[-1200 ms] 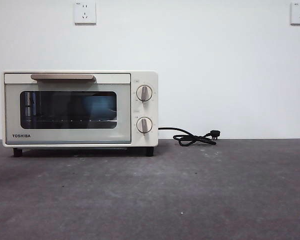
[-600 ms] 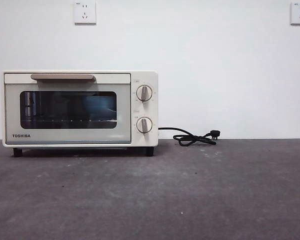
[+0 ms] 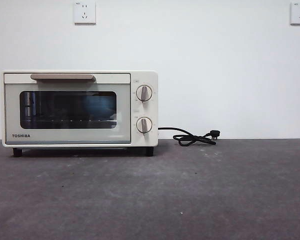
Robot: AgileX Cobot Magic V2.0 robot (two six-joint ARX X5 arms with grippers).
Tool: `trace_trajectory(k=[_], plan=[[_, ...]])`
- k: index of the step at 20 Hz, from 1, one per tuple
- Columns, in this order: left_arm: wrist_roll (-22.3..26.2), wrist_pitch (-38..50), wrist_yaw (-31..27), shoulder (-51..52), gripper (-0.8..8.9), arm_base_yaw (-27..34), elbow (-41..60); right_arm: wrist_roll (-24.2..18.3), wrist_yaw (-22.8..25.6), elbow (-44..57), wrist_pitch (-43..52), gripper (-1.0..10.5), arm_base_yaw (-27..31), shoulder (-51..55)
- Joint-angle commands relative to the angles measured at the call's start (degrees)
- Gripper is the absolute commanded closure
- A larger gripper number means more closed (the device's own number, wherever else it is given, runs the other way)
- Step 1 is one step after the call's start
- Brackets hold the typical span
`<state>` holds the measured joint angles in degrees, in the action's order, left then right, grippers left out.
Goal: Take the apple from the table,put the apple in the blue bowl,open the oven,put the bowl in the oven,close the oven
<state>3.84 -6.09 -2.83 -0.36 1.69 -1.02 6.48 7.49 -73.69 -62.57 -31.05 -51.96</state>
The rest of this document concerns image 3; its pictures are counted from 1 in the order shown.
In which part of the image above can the blue bowl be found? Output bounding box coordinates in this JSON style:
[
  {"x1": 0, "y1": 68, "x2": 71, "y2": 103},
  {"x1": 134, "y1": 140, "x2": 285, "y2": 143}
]
[{"x1": 81, "y1": 93, "x2": 116, "y2": 118}]

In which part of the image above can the glass oven door with handle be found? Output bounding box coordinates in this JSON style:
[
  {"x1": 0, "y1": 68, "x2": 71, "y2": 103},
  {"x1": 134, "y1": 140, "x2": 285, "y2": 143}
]
[{"x1": 3, "y1": 72, "x2": 132, "y2": 146}]

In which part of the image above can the cream toaster oven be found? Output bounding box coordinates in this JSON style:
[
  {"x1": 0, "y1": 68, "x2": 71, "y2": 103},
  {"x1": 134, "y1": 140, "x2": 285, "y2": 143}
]
[{"x1": 1, "y1": 69, "x2": 159, "y2": 158}]

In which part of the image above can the oven knob under small label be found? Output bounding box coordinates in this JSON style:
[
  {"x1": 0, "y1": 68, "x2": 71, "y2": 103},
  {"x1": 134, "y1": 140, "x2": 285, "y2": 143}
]
[{"x1": 135, "y1": 84, "x2": 153, "y2": 103}]

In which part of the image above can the oven knob near power cable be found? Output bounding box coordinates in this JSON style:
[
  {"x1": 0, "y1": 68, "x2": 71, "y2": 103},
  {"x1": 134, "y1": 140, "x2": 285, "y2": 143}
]
[{"x1": 135, "y1": 116, "x2": 153, "y2": 135}]

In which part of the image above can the black power cable with plug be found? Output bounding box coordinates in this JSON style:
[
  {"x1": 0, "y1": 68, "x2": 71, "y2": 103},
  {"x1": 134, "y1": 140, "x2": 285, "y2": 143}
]
[{"x1": 157, "y1": 126, "x2": 221, "y2": 147}]

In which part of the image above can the metal wire oven rack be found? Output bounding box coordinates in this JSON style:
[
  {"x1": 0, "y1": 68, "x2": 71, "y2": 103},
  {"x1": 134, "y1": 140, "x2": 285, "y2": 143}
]
[{"x1": 21, "y1": 119, "x2": 117, "y2": 124}]

